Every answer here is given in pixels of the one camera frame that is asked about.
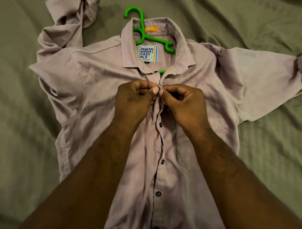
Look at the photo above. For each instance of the pile of coloured plastic hangers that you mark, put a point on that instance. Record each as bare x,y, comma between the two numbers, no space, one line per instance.
141,30

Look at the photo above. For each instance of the person's left forearm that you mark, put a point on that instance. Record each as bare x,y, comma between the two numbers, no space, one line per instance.
80,184

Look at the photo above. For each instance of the person's right forearm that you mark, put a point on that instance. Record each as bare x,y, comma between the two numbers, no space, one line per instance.
240,188

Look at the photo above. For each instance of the bed with taupe sheet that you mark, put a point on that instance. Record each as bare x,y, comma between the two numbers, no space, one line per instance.
23,141

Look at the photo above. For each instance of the person's right hand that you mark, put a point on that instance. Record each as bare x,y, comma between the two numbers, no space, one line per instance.
188,109

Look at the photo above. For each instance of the pink garment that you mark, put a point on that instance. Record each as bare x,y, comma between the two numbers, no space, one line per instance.
94,70

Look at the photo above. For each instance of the person's left hand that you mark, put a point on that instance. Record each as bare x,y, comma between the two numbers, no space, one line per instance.
132,104

